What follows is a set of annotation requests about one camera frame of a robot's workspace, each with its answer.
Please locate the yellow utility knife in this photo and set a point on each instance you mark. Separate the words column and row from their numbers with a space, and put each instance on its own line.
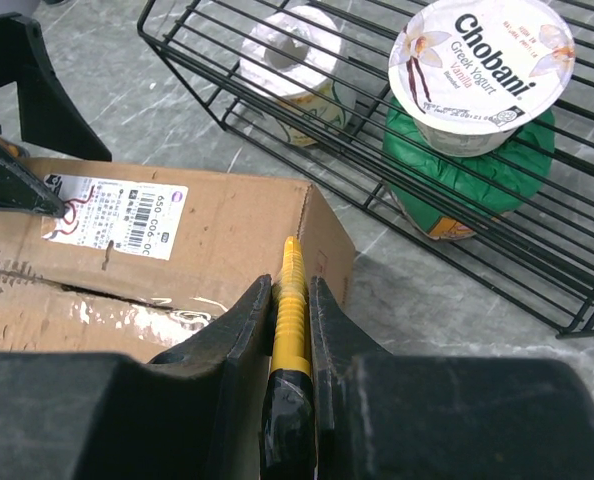
column 288, row 438

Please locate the white lidded jar in basket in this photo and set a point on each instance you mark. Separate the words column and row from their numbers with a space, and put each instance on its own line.
column 296, row 59

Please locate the black wire basket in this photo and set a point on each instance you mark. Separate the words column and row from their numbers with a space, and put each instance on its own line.
column 519, row 220

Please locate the brown cardboard box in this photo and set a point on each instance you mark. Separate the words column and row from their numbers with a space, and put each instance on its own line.
column 145, row 257

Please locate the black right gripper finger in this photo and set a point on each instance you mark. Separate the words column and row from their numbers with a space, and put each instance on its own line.
column 209, row 426
column 48, row 116
column 22, row 191
column 352, row 403

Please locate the green canister in basket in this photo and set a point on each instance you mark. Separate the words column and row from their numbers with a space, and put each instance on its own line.
column 500, row 181

